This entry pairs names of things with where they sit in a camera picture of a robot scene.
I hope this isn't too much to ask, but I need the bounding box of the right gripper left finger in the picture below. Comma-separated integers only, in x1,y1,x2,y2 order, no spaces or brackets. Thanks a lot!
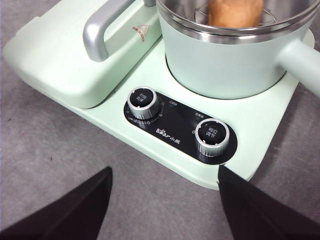
0,166,113,240

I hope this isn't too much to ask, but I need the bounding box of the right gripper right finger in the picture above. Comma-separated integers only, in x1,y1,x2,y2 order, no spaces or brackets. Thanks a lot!
217,166,320,240

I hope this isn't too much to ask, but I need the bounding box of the brown potato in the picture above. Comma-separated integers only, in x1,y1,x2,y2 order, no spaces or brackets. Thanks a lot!
208,0,265,28

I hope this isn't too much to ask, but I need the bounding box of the silver control knob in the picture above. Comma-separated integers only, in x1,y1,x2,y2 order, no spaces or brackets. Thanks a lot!
127,86,165,121
194,118,231,157

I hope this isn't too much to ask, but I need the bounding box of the green breakfast machine base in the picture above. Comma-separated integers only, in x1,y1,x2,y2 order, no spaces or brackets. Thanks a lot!
74,27,316,192

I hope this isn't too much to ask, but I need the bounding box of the green hinged grill cover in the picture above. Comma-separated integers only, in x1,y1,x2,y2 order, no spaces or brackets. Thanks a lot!
2,0,164,110

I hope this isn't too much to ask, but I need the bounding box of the green pot with side handle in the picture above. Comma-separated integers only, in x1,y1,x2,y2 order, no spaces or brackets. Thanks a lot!
154,0,320,101

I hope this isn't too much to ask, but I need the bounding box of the silver grill cover handle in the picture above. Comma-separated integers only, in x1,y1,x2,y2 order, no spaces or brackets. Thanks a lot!
83,0,156,62

